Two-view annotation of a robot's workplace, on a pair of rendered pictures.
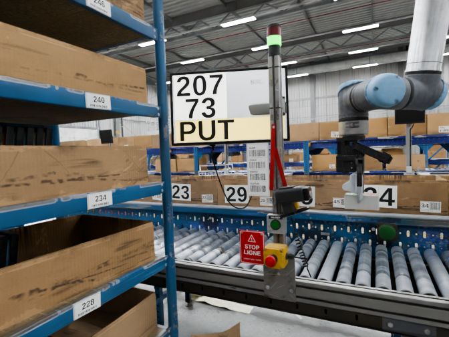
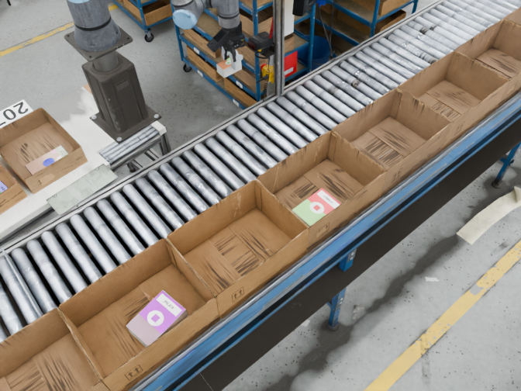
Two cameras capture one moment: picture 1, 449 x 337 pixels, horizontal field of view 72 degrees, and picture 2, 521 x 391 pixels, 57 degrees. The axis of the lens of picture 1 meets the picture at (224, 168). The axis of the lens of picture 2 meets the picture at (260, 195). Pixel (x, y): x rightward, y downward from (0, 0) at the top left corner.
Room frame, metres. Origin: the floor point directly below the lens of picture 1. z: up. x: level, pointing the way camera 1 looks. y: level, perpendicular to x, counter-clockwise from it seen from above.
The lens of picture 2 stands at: (1.90, -2.01, 2.39)
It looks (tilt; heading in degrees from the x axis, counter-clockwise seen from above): 52 degrees down; 116
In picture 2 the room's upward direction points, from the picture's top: 3 degrees counter-clockwise
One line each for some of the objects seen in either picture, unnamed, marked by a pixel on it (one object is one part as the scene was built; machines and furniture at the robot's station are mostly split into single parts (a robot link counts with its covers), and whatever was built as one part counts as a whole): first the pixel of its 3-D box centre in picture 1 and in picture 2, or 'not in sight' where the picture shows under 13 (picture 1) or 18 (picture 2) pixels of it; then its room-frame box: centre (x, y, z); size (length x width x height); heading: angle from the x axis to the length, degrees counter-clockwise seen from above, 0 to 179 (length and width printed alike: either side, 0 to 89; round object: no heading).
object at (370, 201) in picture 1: (361, 200); (229, 66); (0.99, -0.44, 1.04); 0.10 x 0.06 x 0.05; 63
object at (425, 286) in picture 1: (419, 271); (239, 169); (1.16, -0.74, 0.72); 0.52 x 0.05 x 0.05; 154
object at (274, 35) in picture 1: (274, 37); not in sight; (1.13, -0.20, 1.62); 0.05 x 0.05 x 0.06
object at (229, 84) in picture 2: not in sight; (257, 85); (0.70, 0.43, 0.19); 0.40 x 0.30 x 0.10; 155
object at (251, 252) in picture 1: (259, 248); (285, 67); (1.13, -0.12, 0.85); 0.16 x 0.01 x 0.13; 64
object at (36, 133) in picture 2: not in sight; (37, 148); (0.27, -1.05, 0.80); 0.38 x 0.28 x 0.10; 158
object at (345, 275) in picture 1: (347, 263); (281, 142); (1.28, -0.51, 0.72); 0.52 x 0.05 x 0.05; 154
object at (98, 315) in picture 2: not in sight; (142, 313); (1.25, -1.59, 0.96); 0.39 x 0.29 x 0.17; 64
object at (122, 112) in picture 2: not in sight; (116, 92); (0.49, -0.68, 0.91); 0.26 x 0.26 x 0.33; 69
